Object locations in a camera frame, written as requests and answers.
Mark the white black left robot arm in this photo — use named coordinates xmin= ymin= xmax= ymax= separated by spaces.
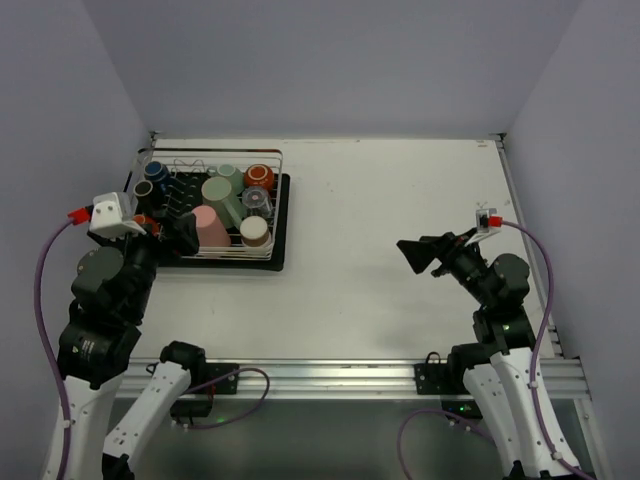
xmin=34 ymin=213 xmax=206 ymax=479

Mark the orange mug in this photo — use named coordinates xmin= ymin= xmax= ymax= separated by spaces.
xmin=133 ymin=214 xmax=160 ymax=236

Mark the black drip tray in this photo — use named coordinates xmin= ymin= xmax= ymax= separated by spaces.
xmin=129 ymin=164 xmax=290 ymax=271

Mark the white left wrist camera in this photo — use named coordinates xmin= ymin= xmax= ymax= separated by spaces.
xmin=89 ymin=192 xmax=146 ymax=240

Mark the black controller box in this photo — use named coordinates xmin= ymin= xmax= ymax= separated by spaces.
xmin=169 ymin=399 xmax=213 ymax=424
xmin=441 ymin=399 xmax=482 ymax=419

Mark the aluminium front rail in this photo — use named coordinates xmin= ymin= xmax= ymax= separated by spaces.
xmin=116 ymin=358 xmax=591 ymax=401

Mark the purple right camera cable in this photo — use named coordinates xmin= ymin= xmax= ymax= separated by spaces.
xmin=489 ymin=215 xmax=591 ymax=476

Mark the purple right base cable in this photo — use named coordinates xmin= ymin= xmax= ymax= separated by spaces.
xmin=397 ymin=408 xmax=496 ymax=480

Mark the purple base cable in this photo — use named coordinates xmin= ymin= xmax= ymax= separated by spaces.
xmin=397 ymin=408 xmax=496 ymax=480
xmin=172 ymin=367 xmax=271 ymax=431

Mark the purple camera cable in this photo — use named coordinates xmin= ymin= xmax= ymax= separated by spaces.
xmin=33 ymin=207 xmax=94 ymax=480
xmin=489 ymin=215 xmax=591 ymax=476

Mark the orange white-ringed cup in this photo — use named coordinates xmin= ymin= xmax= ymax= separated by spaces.
xmin=244 ymin=164 xmax=275 ymax=191

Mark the left black controller box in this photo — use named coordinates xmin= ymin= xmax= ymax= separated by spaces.
xmin=169 ymin=399 xmax=213 ymax=424

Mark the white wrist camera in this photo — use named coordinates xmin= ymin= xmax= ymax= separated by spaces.
xmin=467 ymin=208 xmax=501 ymax=245
xmin=89 ymin=192 xmax=146 ymax=240

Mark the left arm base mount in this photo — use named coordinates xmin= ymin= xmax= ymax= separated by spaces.
xmin=186 ymin=362 xmax=240 ymax=396

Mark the pink plastic cup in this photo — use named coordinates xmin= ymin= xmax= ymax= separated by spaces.
xmin=192 ymin=205 xmax=231 ymax=248

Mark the large green mug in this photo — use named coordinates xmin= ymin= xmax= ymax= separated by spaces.
xmin=201 ymin=177 xmax=247 ymax=229

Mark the clear glass cup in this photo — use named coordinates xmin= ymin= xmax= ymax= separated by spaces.
xmin=242 ymin=186 xmax=274 ymax=219

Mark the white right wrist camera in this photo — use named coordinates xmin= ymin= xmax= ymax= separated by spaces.
xmin=467 ymin=208 xmax=501 ymax=245

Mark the blue cup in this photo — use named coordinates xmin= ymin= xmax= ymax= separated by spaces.
xmin=143 ymin=160 xmax=173 ymax=194

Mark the right black controller box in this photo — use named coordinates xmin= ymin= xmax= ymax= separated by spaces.
xmin=441 ymin=399 xmax=482 ymax=419

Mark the metal wire dish rack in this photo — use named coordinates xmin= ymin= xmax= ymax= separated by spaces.
xmin=125 ymin=147 xmax=291 ymax=271

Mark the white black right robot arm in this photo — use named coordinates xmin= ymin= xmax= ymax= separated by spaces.
xmin=397 ymin=230 xmax=589 ymax=479

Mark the aluminium right side rail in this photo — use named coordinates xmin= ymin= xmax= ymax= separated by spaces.
xmin=492 ymin=133 xmax=565 ymax=359

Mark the aluminium rail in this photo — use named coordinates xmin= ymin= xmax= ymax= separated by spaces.
xmin=116 ymin=358 xmax=591 ymax=401
xmin=492 ymin=133 xmax=565 ymax=359

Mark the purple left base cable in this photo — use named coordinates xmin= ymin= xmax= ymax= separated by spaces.
xmin=172 ymin=367 xmax=271 ymax=431

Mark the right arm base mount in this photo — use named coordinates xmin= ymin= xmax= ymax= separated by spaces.
xmin=413 ymin=351 xmax=468 ymax=395

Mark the black cup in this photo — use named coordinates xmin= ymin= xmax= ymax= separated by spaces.
xmin=134 ymin=180 xmax=163 ymax=212

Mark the small green cup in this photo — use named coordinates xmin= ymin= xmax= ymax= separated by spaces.
xmin=216 ymin=164 xmax=244 ymax=186

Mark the white brown cup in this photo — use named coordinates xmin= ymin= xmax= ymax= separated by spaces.
xmin=239 ymin=216 xmax=271 ymax=248

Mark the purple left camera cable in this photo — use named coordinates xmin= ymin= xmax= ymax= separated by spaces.
xmin=33 ymin=207 xmax=94 ymax=480

